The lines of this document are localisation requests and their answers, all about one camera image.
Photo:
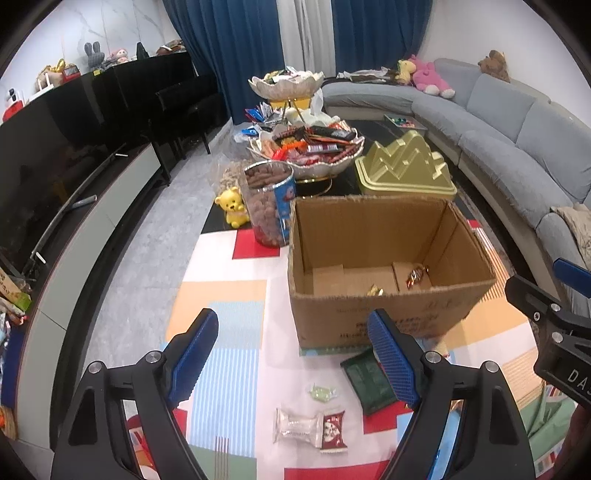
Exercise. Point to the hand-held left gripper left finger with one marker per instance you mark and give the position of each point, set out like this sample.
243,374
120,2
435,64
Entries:
194,364

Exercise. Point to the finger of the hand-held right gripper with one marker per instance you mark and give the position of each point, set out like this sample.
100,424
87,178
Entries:
531,297
575,276

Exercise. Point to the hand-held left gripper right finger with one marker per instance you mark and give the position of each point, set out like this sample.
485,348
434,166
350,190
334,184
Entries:
392,364

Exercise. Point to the dark green snack packet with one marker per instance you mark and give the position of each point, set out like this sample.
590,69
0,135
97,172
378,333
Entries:
367,383

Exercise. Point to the brown cardboard box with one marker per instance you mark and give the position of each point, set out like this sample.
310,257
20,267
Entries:
332,318

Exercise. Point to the pile of assorted wrapped snacks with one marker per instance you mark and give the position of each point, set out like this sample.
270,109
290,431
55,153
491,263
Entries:
309,143

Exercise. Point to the colourful patchwork tablecloth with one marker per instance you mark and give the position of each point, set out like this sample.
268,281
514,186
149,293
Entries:
231,323

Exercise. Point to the gold wrapped candy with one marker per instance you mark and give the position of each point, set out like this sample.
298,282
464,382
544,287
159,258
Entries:
376,290

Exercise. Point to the pale green wrapped candy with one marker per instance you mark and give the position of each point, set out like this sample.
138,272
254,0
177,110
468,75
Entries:
322,393

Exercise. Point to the red brown snack packet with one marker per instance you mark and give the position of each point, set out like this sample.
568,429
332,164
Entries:
332,429

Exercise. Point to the orange wrapped candy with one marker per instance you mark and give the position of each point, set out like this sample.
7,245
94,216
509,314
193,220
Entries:
415,275

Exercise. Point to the clear white snack packet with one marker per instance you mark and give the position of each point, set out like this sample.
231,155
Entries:
295,424

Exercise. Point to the grey and black TV cabinet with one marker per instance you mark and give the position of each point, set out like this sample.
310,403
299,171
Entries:
83,263

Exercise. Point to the yellow bear toy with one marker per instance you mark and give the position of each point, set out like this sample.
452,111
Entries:
233,203

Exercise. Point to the clear snack jar blue label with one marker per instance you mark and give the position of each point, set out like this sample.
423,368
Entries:
263,207

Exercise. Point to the grey sectional sofa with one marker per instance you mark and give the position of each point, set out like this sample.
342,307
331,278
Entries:
498,115

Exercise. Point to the gold mountain lid tin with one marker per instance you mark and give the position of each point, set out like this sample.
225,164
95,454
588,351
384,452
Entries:
401,170

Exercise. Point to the blue bag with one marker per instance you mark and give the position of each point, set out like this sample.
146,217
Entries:
10,364

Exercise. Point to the green printed box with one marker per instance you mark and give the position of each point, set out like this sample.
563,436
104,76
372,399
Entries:
21,301

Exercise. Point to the clear plastic bag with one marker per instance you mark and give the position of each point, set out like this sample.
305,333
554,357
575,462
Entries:
228,175

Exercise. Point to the grey remote control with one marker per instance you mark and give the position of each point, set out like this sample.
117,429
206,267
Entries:
85,201

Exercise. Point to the tan printed box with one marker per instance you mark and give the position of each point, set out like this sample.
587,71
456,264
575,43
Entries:
8,284

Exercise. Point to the white tiered snack bowl stand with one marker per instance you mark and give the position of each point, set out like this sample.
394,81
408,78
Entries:
314,168

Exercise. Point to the grey storage bin with toys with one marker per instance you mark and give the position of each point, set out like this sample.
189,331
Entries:
404,122

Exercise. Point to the brown plush bear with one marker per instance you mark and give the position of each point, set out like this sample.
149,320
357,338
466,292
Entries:
494,64

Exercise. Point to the large black television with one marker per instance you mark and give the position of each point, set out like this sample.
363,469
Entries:
46,175

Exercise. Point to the pink plush toy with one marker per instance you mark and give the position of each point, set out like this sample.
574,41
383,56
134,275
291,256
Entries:
429,76

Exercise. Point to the scattered foil snack packets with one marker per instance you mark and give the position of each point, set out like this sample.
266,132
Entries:
256,120

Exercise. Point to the yellow plush toy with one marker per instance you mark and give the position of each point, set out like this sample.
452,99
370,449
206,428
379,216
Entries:
405,69

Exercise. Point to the black upright piano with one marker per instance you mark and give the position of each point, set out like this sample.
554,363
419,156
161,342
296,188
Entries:
138,106

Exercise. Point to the pile of clothes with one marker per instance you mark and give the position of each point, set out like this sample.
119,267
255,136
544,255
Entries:
364,74

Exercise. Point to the small heap of wrapped candies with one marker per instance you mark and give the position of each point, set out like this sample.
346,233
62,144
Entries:
284,74

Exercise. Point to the blue curtain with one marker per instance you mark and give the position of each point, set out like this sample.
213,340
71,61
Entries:
378,32
231,50

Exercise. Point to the pink doll plush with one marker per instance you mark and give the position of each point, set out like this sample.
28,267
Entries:
119,56

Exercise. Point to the black metronome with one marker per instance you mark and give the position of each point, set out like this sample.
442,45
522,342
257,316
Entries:
142,50

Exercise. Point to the brown bag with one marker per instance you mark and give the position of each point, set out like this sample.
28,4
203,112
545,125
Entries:
170,47

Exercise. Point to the white basket with gold bow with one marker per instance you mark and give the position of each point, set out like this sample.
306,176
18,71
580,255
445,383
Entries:
57,74

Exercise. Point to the grey bunny plush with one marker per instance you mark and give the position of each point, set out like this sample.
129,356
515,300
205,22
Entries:
93,56

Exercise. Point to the white sheer curtain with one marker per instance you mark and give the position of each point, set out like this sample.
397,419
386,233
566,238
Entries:
307,32

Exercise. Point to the white security camera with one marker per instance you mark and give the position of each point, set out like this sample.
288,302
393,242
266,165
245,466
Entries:
14,98

